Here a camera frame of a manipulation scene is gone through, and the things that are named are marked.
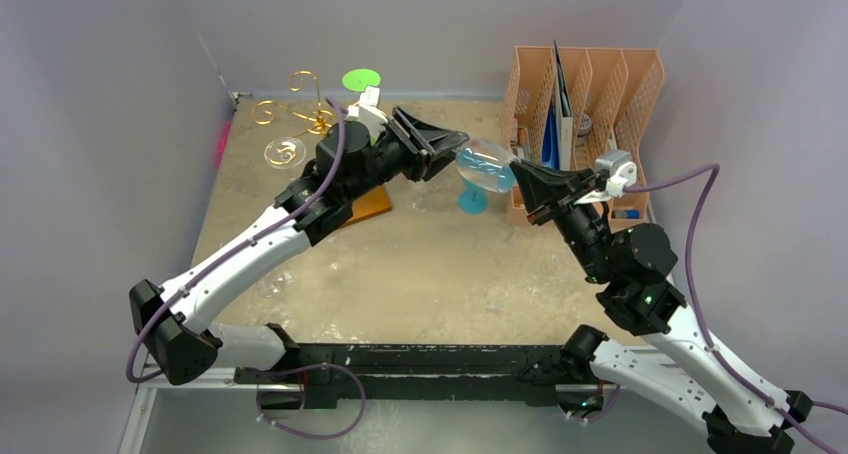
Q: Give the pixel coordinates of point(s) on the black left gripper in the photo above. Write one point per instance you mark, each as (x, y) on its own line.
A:
(421, 165)

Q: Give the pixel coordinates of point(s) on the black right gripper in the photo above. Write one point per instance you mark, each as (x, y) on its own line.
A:
(553, 202)

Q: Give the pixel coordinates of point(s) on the green plastic goblet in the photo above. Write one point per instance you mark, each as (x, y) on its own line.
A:
(359, 79)

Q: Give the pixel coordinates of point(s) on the clear flute wine glass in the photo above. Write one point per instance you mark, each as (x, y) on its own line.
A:
(285, 153)

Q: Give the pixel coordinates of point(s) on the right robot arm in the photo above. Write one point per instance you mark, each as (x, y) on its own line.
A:
(708, 386)

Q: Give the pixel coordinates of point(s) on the clear glass near left arm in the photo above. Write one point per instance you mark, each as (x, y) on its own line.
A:
(273, 285)

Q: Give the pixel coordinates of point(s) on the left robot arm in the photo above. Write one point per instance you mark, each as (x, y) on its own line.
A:
(176, 320)

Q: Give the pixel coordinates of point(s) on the gold wine glass rack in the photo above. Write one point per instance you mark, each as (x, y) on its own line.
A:
(319, 120)

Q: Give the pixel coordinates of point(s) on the blue folder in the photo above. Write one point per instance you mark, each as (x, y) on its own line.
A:
(549, 155)

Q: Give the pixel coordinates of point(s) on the blue plastic goblet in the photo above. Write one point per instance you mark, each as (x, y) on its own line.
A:
(474, 200)

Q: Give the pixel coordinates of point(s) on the grey white folder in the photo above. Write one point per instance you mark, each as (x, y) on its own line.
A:
(564, 113)

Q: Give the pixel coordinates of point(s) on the peach file organizer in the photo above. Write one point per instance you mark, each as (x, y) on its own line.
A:
(616, 88)

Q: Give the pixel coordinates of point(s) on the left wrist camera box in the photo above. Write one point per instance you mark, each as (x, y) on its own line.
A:
(367, 112)

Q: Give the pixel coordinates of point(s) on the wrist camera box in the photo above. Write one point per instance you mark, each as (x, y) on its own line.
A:
(616, 170)
(367, 112)

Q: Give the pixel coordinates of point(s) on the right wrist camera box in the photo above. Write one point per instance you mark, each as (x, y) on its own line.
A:
(616, 170)

